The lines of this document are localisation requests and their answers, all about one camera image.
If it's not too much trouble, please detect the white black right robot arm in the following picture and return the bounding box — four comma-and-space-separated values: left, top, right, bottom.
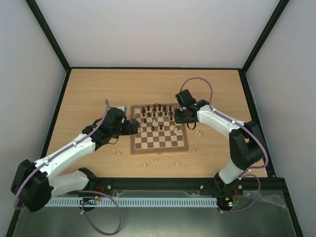
175, 98, 269, 194

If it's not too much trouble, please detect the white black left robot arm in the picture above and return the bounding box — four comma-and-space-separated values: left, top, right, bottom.
11, 106, 139, 212

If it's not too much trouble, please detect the wooden chess board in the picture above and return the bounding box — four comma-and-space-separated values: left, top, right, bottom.
131, 103, 189, 155

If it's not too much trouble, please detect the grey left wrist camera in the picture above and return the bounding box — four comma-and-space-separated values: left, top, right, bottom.
117, 106, 127, 113

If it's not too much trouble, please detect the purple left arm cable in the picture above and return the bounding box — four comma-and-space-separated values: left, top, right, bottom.
13, 99, 123, 235

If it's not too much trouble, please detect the light blue slotted cable duct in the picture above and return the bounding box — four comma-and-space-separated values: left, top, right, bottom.
46, 197, 218, 208

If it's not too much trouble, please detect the black front mounting rail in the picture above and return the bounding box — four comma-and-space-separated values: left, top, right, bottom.
84, 175, 289, 197

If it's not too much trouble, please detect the black left frame post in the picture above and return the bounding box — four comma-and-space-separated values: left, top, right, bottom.
25, 0, 71, 72

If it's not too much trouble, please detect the black frame post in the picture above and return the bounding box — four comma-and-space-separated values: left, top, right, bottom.
242, 0, 290, 74
25, 0, 71, 72

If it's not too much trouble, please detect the black right frame post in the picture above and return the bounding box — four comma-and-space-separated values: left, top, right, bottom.
242, 0, 290, 74

